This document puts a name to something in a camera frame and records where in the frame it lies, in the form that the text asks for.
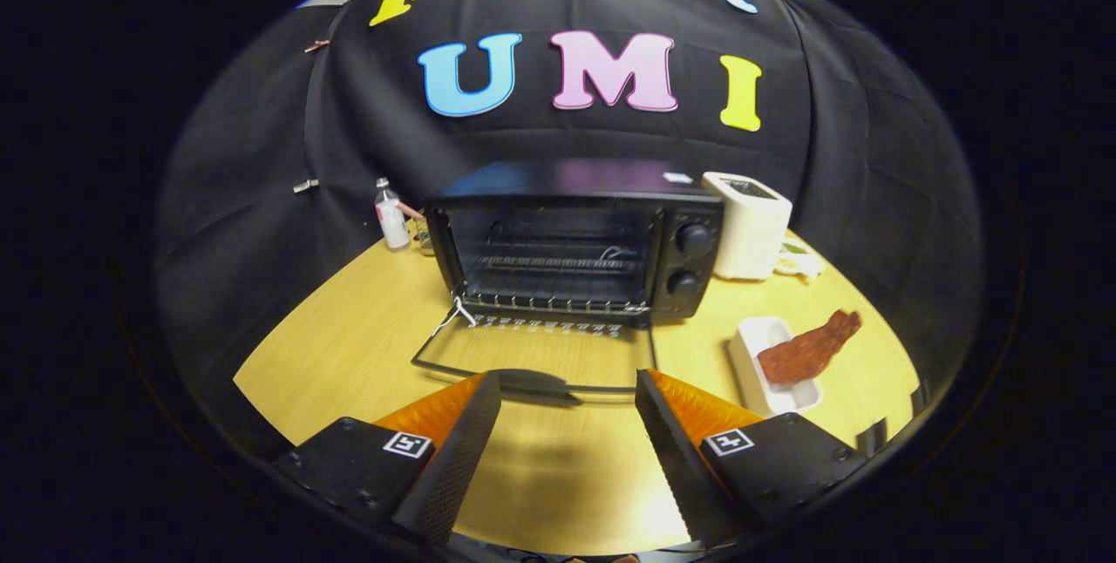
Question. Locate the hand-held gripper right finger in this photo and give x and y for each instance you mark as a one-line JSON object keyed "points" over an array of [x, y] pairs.
{"points": [[676, 458]]}

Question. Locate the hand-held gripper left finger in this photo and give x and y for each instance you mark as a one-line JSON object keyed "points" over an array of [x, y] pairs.
{"points": [[458, 458]]}

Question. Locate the brown fried meat piece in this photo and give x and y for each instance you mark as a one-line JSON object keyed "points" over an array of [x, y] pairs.
{"points": [[806, 354]]}

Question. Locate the black toaster oven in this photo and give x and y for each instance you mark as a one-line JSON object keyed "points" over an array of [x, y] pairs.
{"points": [[697, 236]]}

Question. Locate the white toaster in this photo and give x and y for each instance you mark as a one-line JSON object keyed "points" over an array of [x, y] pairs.
{"points": [[750, 232]]}

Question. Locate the white rectangular dish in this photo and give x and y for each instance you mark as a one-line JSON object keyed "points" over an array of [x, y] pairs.
{"points": [[748, 356]]}

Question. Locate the clear glass container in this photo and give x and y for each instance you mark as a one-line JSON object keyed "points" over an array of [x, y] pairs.
{"points": [[424, 239]]}

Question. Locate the small white plate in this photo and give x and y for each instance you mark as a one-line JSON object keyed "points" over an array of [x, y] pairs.
{"points": [[798, 262]]}

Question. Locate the clear plastic bottle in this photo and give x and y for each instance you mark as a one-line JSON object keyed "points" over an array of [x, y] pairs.
{"points": [[392, 219]]}

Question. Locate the pink straw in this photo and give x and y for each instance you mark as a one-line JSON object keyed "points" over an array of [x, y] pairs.
{"points": [[410, 209]]}

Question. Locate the silver clip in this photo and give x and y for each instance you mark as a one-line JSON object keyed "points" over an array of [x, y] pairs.
{"points": [[306, 186]]}

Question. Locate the pink clip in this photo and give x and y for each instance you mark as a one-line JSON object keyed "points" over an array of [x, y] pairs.
{"points": [[316, 46]]}

